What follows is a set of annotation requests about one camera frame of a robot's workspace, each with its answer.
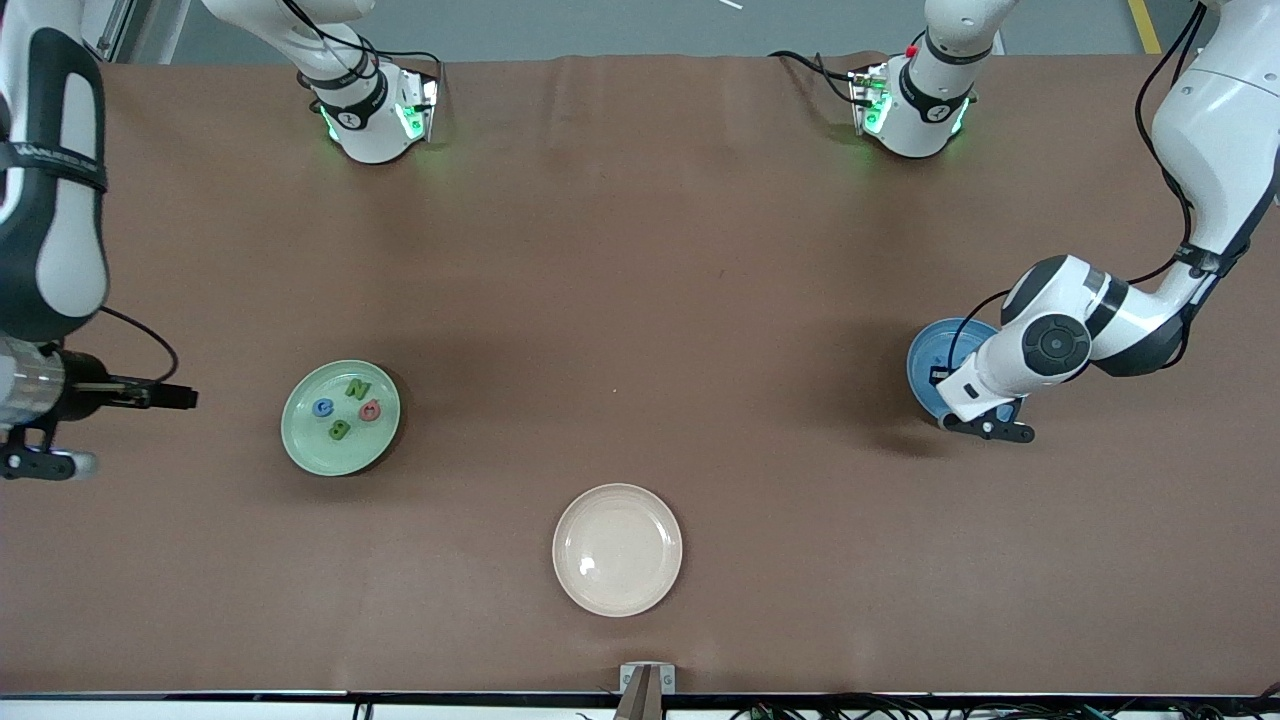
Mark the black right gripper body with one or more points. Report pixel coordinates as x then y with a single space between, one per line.
82 397

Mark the blue letter C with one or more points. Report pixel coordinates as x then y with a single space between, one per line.
323 414

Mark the green letter B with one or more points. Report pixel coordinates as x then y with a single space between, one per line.
340 430

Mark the green letter N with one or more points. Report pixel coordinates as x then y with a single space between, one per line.
357 388

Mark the red letter G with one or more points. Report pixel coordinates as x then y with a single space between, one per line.
371 417

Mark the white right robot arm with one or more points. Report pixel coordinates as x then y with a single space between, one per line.
70 240

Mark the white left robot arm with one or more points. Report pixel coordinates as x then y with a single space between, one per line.
1230 130

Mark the blue plate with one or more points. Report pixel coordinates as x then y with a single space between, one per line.
920 385

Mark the green plate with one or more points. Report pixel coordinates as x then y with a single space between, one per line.
340 460

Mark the brown table cover sheet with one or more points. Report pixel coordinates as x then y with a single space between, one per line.
640 200

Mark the beige plate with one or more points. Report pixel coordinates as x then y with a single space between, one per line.
617 550

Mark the white table edge rail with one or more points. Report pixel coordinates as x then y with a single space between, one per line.
200 712

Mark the aluminium frame post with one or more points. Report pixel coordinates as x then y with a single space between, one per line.
118 25

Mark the grey metal mount bracket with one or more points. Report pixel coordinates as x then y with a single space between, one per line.
628 680

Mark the tan camera support post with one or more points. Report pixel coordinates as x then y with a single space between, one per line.
642 702

